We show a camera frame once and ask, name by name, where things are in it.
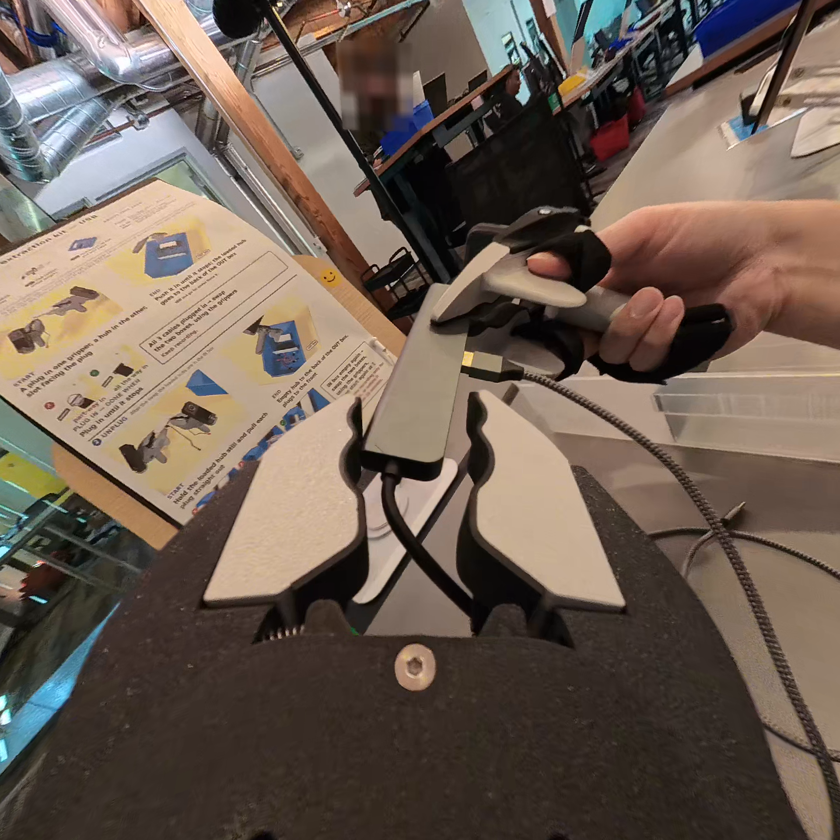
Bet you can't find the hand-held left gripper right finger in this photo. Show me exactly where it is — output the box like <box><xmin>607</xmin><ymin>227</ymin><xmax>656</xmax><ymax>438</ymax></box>
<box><xmin>457</xmin><ymin>390</ymin><xmax>626</xmax><ymax>616</ymax></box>

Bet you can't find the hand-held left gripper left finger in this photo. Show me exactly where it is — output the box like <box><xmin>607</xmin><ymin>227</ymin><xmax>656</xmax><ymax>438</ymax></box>
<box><xmin>203</xmin><ymin>397</ymin><xmax>370</xmax><ymax>611</ymax></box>

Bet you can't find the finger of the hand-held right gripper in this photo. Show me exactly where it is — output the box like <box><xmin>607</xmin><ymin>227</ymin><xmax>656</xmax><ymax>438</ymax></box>
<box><xmin>467</xmin><ymin>310</ymin><xmax>568</xmax><ymax>382</ymax></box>
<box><xmin>430</xmin><ymin>244</ymin><xmax>527</xmax><ymax>324</ymax></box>

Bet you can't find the grey braided usb cable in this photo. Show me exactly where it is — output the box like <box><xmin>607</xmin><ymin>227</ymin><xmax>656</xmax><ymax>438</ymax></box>
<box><xmin>648</xmin><ymin>500</ymin><xmax>840</xmax><ymax>580</ymax></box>
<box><xmin>461</xmin><ymin>350</ymin><xmax>840</xmax><ymax>783</ymax></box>

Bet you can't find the grey usb hub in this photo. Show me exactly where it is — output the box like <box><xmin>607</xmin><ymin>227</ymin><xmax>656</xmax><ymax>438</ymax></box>
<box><xmin>363</xmin><ymin>283</ymin><xmax>475</xmax><ymax>621</ymax></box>

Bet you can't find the person's right hand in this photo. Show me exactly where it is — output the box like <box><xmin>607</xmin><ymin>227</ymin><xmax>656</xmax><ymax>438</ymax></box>
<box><xmin>527</xmin><ymin>199</ymin><xmax>799</xmax><ymax>373</ymax></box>

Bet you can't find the black mesh cabinet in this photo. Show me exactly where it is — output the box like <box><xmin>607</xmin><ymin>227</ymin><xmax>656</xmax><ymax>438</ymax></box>
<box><xmin>451</xmin><ymin>97</ymin><xmax>593</xmax><ymax>232</ymax></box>

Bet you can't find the black utility cart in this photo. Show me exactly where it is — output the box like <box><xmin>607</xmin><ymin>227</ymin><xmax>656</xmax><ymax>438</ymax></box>
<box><xmin>361</xmin><ymin>247</ymin><xmax>435</xmax><ymax>320</ymax></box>

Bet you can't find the red storage bin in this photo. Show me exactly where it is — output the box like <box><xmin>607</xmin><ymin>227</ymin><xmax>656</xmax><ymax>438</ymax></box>
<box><xmin>589</xmin><ymin>117</ymin><xmax>632</xmax><ymax>163</ymax></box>

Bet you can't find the wooden standing desk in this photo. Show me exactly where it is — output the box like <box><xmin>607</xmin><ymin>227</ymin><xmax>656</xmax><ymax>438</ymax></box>
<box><xmin>354</xmin><ymin>66</ymin><xmax>521</xmax><ymax>199</ymax></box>

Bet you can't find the blue storage bin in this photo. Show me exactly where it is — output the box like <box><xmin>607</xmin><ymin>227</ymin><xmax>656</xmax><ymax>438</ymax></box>
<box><xmin>381</xmin><ymin>98</ymin><xmax>435</xmax><ymax>156</ymax></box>
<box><xmin>694</xmin><ymin>0</ymin><xmax>799</xmax><ymax>58</ymax></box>

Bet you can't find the instruction poster on board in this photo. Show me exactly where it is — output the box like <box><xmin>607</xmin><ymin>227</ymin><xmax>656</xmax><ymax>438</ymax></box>
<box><xmin>51</xmin><ymin>255</ymin><xmax>409</xmax><ymax>551</ymax></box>

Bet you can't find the illustrated instruction poster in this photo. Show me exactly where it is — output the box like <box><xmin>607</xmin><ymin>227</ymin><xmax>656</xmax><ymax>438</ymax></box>
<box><xmin>0</xmin><ymin>179</ymin><xmax>396</xmax><ymax>527</ymax></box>

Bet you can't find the black tablet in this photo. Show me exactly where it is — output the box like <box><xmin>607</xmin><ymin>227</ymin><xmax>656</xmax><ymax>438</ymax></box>
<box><xmin>751</xmin><ymin>0</ymin><xmax>825</xmax><ymax>136</ymax></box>

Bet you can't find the white tablet stand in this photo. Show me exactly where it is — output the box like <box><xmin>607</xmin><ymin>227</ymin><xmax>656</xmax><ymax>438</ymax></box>
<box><xmin>789</xmin><ymin>104</ymin><xmax>840</xmax><ymax>160</ymax></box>

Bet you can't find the black pole stand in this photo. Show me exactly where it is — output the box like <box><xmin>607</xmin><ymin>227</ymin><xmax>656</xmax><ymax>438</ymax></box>
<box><xmin>212</xmin><ymin>0</ymin><xmax>462</xmax><ymax>285</ymax></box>

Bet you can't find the wooden support post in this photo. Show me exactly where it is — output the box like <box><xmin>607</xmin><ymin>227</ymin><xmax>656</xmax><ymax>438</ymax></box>
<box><xmin>134</xmin><ymin>0</ymin><xmax>372</xmax><ymax>294</ymax></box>

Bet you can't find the silver ventilation duct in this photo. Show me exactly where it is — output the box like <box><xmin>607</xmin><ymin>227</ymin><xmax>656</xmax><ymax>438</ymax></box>
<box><xmin>0</xmin><ymin>0</ymin><xmax>219</xmax><ymax>186</ymax></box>

